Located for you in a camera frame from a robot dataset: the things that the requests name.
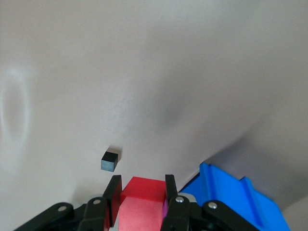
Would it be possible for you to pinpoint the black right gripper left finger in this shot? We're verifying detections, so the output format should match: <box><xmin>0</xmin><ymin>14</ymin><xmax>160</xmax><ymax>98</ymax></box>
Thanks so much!
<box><xmin>14</xmin><ymin>175</ymin><xmax>123</xmax><ymax>231</ymax></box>

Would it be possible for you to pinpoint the blue plastic storage bin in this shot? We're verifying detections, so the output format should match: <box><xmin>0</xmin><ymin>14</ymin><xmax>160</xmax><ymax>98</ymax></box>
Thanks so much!
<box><xmin>179</xmin><ymin>162</ymin><xmax>293</xmax><ymax>231</ymax></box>

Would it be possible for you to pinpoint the black cube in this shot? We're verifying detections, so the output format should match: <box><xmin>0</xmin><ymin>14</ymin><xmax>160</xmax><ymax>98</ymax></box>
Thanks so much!
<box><xmin>100</xmin><ymin>151</ymin><xmax>120</xmax><ymax>172</ymax></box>

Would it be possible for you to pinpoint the red cube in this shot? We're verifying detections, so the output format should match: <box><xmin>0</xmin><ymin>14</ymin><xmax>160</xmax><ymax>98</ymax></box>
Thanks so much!
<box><xmin>117</xmin><ymin>177</ymin><xmax>168</xmax><ymax>231</ymax></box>

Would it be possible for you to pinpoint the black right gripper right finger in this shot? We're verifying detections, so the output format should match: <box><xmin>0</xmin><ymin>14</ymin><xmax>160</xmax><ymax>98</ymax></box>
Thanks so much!
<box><xmin>161</xmin><ymin>174</ymin><xmax>258</xmax><ymax>231</ymax></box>

